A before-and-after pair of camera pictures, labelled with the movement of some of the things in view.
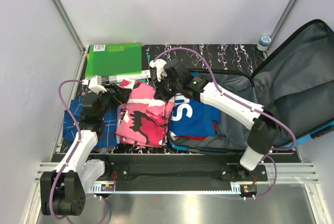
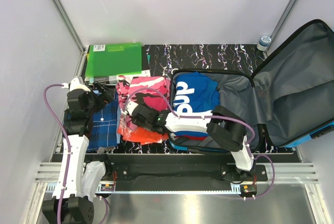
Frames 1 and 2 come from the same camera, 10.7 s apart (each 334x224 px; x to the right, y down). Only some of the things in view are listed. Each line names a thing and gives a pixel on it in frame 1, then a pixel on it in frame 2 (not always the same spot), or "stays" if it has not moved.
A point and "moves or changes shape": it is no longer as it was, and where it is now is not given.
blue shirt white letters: [189, 117] stays
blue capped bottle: [264, 43] stays
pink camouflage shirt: [142, 119] moves or changes shape
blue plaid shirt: [107, 134] stays
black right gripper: [160, 94] to [135, 121]
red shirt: [196, 137] stays
